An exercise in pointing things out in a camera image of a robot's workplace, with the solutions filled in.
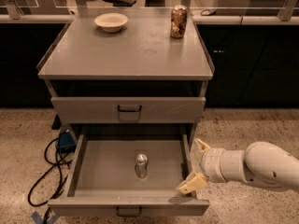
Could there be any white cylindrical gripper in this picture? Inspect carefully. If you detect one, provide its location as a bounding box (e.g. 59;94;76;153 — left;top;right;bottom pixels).
178;138;225;194

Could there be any silver redbull can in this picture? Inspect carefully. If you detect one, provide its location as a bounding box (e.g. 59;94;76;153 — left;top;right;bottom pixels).
135;154;149;178

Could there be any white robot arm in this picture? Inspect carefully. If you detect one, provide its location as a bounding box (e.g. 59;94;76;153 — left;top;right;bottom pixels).
178;139;299;194

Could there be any open grey middle drawer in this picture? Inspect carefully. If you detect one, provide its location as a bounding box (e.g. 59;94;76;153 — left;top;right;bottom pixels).
49;134;209;217

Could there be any grey metal drawer cabinet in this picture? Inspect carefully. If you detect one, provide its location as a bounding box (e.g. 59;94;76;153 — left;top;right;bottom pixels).
38;7;214;136

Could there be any closed grey top drawer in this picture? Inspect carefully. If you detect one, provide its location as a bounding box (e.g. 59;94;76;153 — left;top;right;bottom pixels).
51;97;206;123

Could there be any gold patterned soda can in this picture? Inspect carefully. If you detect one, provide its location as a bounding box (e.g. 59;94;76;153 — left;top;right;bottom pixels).
170;5;188;38

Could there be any blue power adapter box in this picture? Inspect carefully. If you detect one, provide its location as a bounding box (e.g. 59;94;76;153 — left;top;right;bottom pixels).
56;131;76;153

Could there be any blue tape floor marker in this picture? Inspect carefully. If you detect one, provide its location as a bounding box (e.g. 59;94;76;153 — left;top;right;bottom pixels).
31;212;59;224

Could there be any white paper bowl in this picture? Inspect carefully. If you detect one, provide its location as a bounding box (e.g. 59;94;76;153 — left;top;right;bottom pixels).
94;13;128;33

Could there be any black office chair seat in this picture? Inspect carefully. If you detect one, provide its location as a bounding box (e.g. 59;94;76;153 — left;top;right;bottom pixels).
103;0;136;7

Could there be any black floor cable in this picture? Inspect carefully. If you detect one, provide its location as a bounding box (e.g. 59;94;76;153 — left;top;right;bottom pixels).
27;136;74;224

